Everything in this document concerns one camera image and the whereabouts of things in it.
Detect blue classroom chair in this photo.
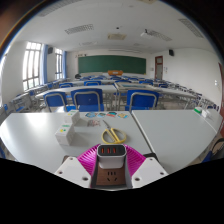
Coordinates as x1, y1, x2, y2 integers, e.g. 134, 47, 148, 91
70, 88, 105, 113
125, 89, 160, 112
43, 91, 69, 113

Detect large bright window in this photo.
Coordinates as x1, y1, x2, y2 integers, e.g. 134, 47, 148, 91
22, 41, 43, 91

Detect blue curtain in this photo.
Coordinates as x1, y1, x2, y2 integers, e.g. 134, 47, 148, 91
41, 44, 49, 84
62, 50, 68, 79

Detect green blackboard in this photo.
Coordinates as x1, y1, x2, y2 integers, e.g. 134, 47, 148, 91
77, 54, 148, 75

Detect orange teacher podium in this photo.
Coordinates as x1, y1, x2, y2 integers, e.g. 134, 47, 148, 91
107, 69, 124, 76

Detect small printed packet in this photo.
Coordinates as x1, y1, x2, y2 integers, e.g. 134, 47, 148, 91
87, 119, 101, 128

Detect grey-white power strip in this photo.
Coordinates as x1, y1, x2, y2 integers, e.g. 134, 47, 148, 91
61, 152, 160, 187

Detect black-framed blue chair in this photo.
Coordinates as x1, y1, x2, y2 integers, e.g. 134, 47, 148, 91
202, 137, 224, 163

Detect red-brown door with window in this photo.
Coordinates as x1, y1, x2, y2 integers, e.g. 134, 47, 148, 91
154, 55, 164, 81

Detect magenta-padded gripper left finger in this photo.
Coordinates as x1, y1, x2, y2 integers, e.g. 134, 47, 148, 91
54, 143, 101, 189

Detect narrow bright window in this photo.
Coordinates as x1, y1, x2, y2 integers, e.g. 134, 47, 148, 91
54, 48, 64, 80

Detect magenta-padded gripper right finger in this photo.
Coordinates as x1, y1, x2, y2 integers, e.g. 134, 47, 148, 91
125, 144, 169, 189

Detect white charger with three ports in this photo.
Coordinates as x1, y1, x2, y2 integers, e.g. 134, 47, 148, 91
96, 143, 128, 170

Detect ceiling air vent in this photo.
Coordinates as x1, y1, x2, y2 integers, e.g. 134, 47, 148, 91
107, 33, 127, 41

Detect group of blue chairs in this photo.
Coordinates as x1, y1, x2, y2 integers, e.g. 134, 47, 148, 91
46, 75, 174, 90

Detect white box with green sticker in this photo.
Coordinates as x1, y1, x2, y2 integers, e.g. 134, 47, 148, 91
54, 123, 76, 146

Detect group of ceiling lights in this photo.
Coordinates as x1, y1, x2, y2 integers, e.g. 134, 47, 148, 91
38, 0, 204, 47

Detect rows of white desks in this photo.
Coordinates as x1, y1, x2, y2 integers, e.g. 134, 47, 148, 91
9, 77, 214, 111

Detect yellow-handled scissors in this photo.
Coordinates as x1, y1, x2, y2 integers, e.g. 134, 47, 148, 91
101, 119, 128, 145

